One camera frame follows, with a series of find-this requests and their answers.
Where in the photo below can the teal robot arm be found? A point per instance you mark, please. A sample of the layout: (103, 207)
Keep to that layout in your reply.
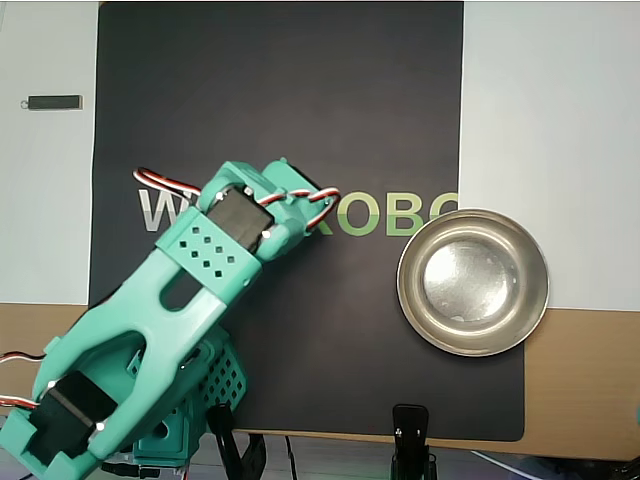
(150, 300)

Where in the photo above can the black WOWROBO printed mat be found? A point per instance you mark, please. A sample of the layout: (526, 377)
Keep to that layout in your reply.
(275, 100)

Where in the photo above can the large white paper sheet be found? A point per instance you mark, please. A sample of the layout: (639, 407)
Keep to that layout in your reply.
(550, 125)

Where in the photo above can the black USB stick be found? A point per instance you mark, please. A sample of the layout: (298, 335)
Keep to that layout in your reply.
(52, 102)

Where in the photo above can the metal bowl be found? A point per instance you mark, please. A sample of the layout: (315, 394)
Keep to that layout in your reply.
(472, 280)

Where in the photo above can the black table clamp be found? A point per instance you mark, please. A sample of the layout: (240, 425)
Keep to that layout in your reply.
(225, 440)

